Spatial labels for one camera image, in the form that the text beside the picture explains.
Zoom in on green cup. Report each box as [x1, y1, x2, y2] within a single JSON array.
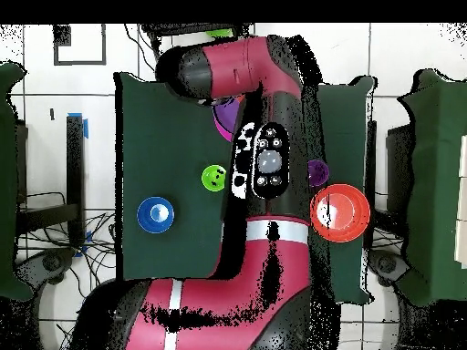
[[201, 164, 227, 193]]

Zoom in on pink bowl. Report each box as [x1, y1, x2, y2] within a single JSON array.
[[213, 114, 235, 143]]

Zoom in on purple bowl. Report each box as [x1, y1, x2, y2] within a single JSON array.
[[211, 97, 243, 136]]

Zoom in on blue bowl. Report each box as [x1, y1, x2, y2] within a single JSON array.
[[136, 196, 175, 234]]

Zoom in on dark green tablecloth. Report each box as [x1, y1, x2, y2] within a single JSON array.
[[113, 71, 378, 306]]

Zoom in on purple cup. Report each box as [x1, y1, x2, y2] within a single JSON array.
[[306, 159, 330, 188]]

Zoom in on large orange bowl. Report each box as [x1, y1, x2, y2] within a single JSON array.
[[310, 183, 372, 244]]

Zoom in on blue tape strip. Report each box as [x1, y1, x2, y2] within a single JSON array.
[[67, 111, 89, 139]]

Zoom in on black metal stool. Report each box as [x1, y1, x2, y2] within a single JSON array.
[[139, 22, 253, 70]]

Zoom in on black cross beam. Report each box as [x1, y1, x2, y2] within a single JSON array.
[[16, 202, 80, 234]]

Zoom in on green side table cloth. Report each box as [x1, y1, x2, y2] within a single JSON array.
[[0, 60, 35, 303], [396, 67, 467, 308]]

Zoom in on white boxes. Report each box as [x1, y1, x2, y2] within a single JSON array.
[[453, 133, 467, 271]]

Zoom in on cable bundle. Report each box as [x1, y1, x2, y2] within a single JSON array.
[[16, 190, 118, 289]]

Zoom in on black upright post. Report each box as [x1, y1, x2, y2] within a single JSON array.
[[66, 114, 86, 246]]

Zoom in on black pedestal foot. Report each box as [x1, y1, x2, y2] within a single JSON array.
[[368, 249, 411, 289], [14, 246, 78, 291]]

